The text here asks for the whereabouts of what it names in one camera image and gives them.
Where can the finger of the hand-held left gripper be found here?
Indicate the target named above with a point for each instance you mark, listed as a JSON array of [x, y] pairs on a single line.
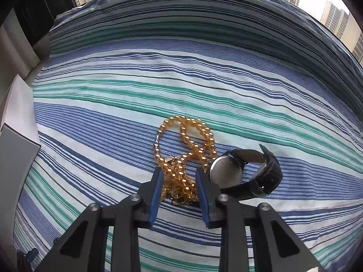
[[32, 252]]

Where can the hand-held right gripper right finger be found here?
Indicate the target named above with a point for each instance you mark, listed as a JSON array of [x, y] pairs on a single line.
[[202, 198]]

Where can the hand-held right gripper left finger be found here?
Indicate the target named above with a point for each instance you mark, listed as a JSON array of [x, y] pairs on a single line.
[[156, 198]]

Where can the long white cardboard box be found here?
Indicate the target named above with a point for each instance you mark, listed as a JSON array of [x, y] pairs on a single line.
[[19, 110]]

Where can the blue green striped bedsheet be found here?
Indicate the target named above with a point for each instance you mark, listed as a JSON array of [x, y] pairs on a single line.
[[170, 76]]

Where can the slim beige tower building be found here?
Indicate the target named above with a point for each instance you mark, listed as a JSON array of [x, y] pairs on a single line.
[[340, 25]]

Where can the dark curtain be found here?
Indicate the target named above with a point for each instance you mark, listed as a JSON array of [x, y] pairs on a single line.
[[31, 8]]

